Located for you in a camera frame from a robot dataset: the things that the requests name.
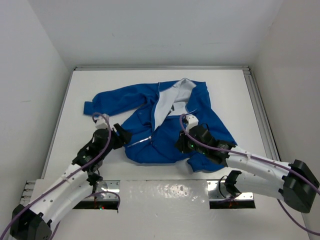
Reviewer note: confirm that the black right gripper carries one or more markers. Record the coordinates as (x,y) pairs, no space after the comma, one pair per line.
(181,144)

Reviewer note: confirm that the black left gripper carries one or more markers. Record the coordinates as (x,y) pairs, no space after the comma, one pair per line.
(123,136)

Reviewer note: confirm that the blue fleece zip jacket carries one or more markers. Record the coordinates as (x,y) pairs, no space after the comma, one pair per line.
(155,123)

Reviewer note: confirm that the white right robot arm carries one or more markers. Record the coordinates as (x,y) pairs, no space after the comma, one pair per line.
(294,183)

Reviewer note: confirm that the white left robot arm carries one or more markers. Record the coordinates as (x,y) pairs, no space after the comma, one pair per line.
(39,220)

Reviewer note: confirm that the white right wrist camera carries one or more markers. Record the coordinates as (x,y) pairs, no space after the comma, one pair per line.
(191,122)

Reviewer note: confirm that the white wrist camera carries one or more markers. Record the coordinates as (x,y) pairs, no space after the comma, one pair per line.
(191,122)
(101,121)

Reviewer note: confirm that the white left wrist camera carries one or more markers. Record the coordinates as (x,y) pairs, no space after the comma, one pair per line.
(101,121)

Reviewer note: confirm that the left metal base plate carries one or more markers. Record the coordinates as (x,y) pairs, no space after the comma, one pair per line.
(106,190)

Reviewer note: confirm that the metal base plate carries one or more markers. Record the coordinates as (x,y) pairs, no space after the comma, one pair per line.
(217,191)
(106,190)

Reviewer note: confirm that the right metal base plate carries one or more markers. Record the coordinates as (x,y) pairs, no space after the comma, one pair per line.
(217,191)

